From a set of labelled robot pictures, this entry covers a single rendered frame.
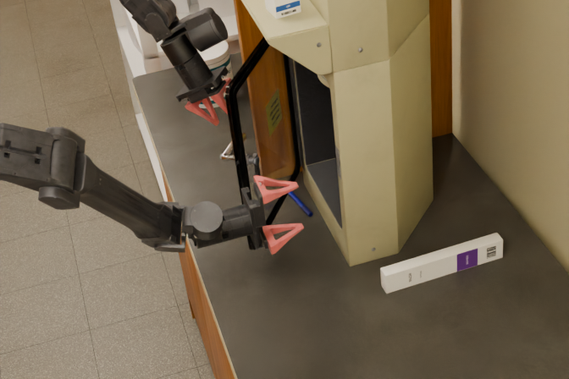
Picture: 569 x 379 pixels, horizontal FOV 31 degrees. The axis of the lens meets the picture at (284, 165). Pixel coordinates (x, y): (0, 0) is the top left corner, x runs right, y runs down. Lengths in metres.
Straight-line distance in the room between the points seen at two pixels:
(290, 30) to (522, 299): 0.71
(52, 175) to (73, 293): 2.20
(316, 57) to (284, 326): 0.55
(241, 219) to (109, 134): 2.67
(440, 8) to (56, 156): 1.12
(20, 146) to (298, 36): 0.57
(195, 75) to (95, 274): 1.83
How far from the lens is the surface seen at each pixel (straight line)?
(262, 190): 1.81
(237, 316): 2.06
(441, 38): 2.38
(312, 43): 1.82
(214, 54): 2.65
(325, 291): 2.09
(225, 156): 2.04
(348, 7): 1.82
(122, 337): 3.46
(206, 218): 1.77
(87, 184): 1.56
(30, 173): 1.49
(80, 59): 5.13
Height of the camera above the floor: 2.35
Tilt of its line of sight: 35 degrees down
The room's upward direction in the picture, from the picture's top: 7 degrees counter-clockwise
